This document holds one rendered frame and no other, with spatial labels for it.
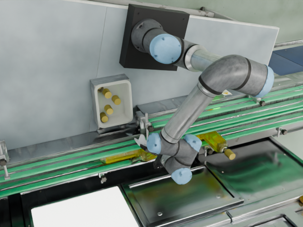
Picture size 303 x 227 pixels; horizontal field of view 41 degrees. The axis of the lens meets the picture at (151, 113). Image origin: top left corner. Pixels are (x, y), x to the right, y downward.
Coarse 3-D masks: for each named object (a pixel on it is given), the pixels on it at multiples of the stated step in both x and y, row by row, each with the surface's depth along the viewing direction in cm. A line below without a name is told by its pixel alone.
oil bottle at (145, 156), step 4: (140, 152) 188; (144, 152) 187; (140, 156) 187; (144, 156) 187; (148, 156) 189; (152, 156) 191; (156, 156) 193; (140, 160) 188; (144, 160) 188; (148, 160) 190
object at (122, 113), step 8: (96, 88) 181; (104, 88) 190; (112, 88) 192; (120, 88) 193; (128, 88) 188; (96, 96) 183; (104, 96) 192; (120, 96) 195; (128, 96) 190; (96, 104) 184; (104, 104) 194; (112, 104) 195; (120, 104) 197; (128, 104) 193; (96, 112) 187; (104, 112) 196; (120, 112) 199; (128, 112) 196; (112, 120) 195; (120, 120) 195; (128, 120) 195
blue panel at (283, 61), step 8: (288, 48) 277; (296, 48) 276; (272, 56) 264; (280, 56) 263; (288, 56) 263; (296, 56) 262; (272, 64) 251; (280, 64) 250; (288, 64) 250; (296, 64) 249; (280, 72) 239; (288, 72) 239; (296, 72) 238
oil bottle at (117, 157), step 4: (128, 152) 190; (132, 152) 191; (136, 152) 192; (112, 156) 188; (116, 156) 189; (120, 156) 190; (124, 156) 191; (128, 156) 191; (132, 156) 192; (100, 160) 188; (104, 160) 187; (108, 160) 188; (112, 160) 189; (116, 160) 190
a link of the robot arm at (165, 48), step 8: (152, 32) 167; (160, 32) 165; (144, 40) 169; (152, 40) 163; (160, 40) 160; (168, 40) 160; (176, 40) 162; (144, 48) 171; (152, 48) 162; (160, 48) 161; (168, 48) 162; (176, 48) 163; (152, 56) 165; (160, 56) 162; (168, 56) 163; (176, 56) 164
